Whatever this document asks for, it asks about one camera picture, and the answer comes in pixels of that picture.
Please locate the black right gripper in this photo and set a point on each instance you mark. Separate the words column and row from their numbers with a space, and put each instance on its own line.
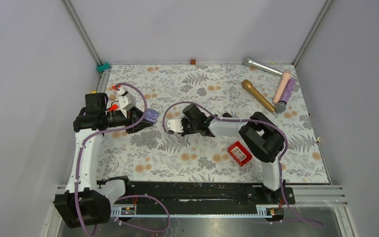
column 185, row 132

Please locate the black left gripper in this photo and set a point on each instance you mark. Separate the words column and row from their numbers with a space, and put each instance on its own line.
column 133, row 115

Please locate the lavender oval case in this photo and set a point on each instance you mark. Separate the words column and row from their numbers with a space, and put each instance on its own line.
column 152, row 116

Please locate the black earbud charging case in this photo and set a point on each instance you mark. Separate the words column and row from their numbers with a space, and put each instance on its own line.
column 226, row 115

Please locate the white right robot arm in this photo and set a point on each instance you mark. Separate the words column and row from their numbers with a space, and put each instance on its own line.
column 263, row 139

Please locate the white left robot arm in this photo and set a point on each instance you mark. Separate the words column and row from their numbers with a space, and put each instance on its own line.
column 85, row 201

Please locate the red rectangular block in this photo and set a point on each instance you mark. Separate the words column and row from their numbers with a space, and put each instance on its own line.
column 113, row 107

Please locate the plain wooden cube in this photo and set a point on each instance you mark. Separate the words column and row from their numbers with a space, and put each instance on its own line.
column 112, row 97

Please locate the red wedge block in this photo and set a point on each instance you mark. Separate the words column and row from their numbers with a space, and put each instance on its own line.
column 116, row 87

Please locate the floral table mat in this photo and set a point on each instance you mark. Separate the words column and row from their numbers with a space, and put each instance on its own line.
column 153, row 155

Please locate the red parts bin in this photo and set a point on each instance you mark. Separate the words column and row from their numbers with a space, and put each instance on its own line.
column 239, row 153

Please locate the teal arch block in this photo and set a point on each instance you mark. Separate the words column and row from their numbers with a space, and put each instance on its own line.
column 103, row 67

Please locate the gold microphone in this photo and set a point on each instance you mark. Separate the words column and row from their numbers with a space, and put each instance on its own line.
column 248, row 86

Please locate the silver microphone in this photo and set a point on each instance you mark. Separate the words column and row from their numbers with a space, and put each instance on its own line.
column 250, row 62

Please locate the purple glitter microphone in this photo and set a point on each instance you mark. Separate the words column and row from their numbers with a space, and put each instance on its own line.
column 285, row 97

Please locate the pink microphone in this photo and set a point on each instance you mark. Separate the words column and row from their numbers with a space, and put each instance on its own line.
column 286, row 76

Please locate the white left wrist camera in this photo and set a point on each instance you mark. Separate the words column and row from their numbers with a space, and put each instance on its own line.
column 126, row 101

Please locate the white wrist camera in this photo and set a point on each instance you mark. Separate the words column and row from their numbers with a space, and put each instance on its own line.
column 126, row 101
column 174, row 126

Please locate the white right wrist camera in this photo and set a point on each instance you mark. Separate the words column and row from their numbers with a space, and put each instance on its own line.
column 174, row 126

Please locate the aluminium frame post left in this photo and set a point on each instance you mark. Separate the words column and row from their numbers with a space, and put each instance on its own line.
column 71, row 11

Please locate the aluminium frame post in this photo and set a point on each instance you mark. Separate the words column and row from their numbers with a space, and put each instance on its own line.
column 71, row 11
column 314, row 28

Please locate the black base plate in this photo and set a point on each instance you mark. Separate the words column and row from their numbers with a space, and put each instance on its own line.
column 221, row 199

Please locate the white slotted cable duct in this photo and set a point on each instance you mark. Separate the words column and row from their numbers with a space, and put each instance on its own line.
column 128, row 211

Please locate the aluminium frame post right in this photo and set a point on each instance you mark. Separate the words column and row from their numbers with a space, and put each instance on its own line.
column 314, row 28

